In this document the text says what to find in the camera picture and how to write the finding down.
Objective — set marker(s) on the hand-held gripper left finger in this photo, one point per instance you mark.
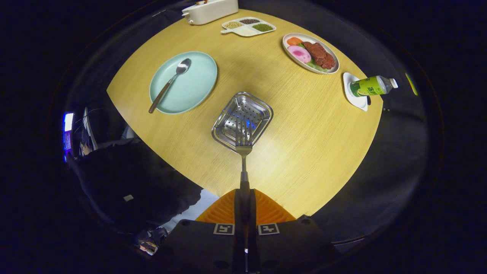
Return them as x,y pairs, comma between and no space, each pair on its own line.
198,247

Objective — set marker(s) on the metal fork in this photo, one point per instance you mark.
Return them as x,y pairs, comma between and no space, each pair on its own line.
244,150

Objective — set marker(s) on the pink ham slice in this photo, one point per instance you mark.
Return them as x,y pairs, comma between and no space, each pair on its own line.
299,54

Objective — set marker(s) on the pile of green beans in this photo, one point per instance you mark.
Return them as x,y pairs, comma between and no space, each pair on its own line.
263,27

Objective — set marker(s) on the perforated metal basket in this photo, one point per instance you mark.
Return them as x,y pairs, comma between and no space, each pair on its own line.
258,114

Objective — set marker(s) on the white toaster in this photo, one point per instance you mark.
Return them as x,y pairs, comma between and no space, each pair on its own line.
213,10

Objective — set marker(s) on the brown meat piece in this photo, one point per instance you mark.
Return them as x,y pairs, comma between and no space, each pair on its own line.
319,54

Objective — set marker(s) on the white divided tray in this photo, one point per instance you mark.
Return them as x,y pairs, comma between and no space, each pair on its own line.
247,31

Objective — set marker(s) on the person's dark clothing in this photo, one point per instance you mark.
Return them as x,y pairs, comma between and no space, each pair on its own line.
133,179

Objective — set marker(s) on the white oval food plate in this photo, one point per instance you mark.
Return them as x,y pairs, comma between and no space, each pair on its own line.
291,53

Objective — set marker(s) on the orange carrot slice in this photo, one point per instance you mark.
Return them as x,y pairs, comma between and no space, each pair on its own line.
293,40

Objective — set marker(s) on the pile of dark beans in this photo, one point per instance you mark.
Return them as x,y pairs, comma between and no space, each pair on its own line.
250,21

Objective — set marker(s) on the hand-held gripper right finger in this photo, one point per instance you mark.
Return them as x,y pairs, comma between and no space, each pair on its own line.
293,247

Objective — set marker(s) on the pale teal round plate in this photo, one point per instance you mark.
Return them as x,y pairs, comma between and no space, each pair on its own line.
194,83

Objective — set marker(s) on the green lettuce leaf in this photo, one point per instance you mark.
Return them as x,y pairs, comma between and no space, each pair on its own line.
319,67

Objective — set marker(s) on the pile of yellow beans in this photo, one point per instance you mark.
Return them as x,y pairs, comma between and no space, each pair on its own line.
233,25

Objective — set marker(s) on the lit computer monitor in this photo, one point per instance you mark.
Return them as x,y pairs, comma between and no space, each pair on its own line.
68,129

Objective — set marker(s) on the white square coaster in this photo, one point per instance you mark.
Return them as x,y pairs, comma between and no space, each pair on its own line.
355,101

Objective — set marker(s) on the green label plastic bottle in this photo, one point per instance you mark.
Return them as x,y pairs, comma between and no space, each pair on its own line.
367,86

